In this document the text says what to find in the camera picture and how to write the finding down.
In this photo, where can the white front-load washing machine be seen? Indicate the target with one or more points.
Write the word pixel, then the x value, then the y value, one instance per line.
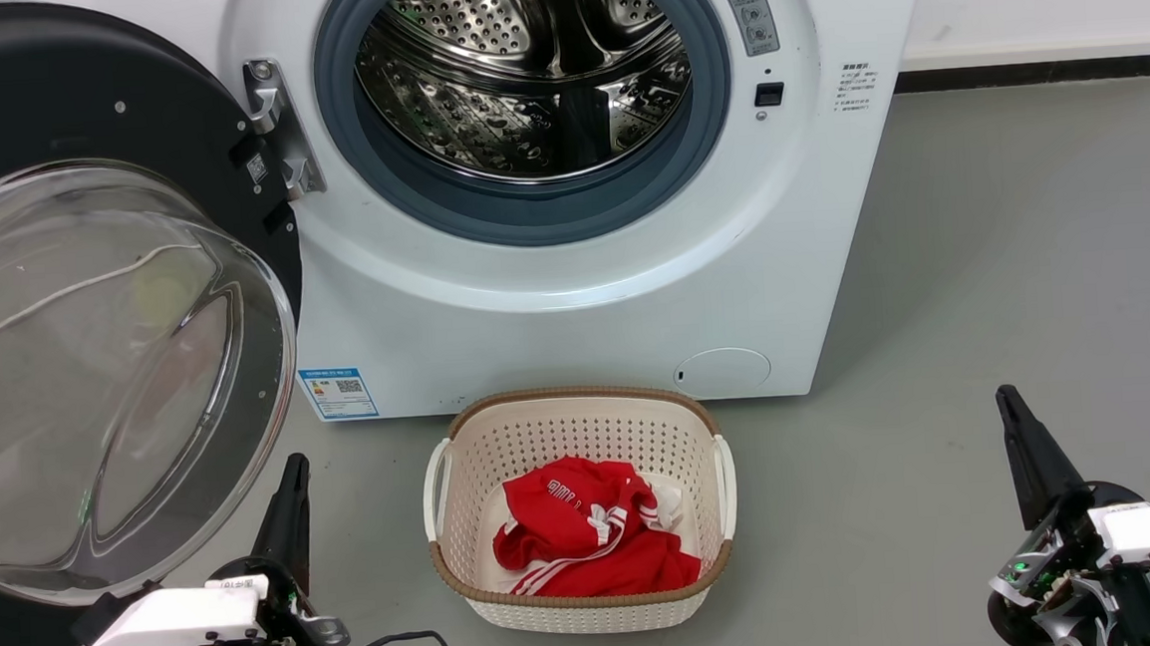
pixel 576 333

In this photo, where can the blue energy label sticker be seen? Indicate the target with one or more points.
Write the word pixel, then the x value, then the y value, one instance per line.
pixel 338 392

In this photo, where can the steel perforated washer drum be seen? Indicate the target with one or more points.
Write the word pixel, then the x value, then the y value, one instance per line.
pixel 481 99

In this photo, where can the red white-striped garment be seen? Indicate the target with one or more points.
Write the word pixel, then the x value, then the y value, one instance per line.
pixel 589 552

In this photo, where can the round filter access cover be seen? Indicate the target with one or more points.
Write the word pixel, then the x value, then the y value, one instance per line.
pixel 723 369

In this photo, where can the cream perforated laundry basket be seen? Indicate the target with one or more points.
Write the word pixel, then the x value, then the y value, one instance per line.
pixel 581 427

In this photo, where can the grey warning sticker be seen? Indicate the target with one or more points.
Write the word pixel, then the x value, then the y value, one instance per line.
pixel 748 11

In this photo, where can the black door lock latch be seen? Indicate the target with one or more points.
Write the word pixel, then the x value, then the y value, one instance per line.
pixel 769 94

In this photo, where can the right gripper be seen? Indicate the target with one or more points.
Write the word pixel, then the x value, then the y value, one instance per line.
pixel 1060 573

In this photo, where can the metal door hinge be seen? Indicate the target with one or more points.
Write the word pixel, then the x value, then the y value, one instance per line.
pixel 279 131

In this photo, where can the black baseboard strip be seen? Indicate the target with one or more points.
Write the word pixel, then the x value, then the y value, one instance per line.
pixel 1029 73

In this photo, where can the washer door glass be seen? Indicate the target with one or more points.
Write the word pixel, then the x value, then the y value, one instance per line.
pixel 72 104

